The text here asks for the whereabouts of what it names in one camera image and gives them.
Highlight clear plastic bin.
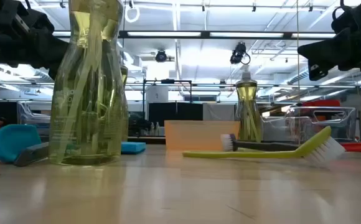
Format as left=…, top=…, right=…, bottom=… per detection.
left=16, top=101, right=52, bottom=138
left=261, top=105, right=357, bottom=143

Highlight black ceiling camera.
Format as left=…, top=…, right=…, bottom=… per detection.
left=229, top=42, right=251, bottom=66
left=154, top=49, right=168, bottom=63

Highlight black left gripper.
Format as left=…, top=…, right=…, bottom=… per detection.
left=0, top=0, right=70, bottom=68

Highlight orange translucent plastic bin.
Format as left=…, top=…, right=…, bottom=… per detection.
left=164, top=120, right=240, bottom=152

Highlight white hanging ring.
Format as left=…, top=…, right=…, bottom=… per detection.
left=124, top=4, right=141, bottom=24

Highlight black overhead bar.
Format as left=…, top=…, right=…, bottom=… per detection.
left=52, top=30, right=337, bottom=40

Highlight light blue sponge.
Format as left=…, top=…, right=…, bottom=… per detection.
left=120, top=141, right=146, bottom=156

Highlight red background box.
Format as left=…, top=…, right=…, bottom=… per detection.
left=303, top=99, right=342, bottom=108

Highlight black metal frame stand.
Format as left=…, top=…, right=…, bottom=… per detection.
left=142, top=79, right=193, bottom=122

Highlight thin hanging cable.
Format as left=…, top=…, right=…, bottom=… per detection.
left=296, top=0, right=301, bottom=104

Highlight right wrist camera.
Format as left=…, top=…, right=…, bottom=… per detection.
left=307, top=62, right=329, bottom=82

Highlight grey dish brush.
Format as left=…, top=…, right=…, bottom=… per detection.
left=220, top=133, right=300, bottom=152
left=13, top=141, right=51, bottom=167

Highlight grey cloth panel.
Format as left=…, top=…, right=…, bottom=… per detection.
left=202, top=103, right=237, bottom=122

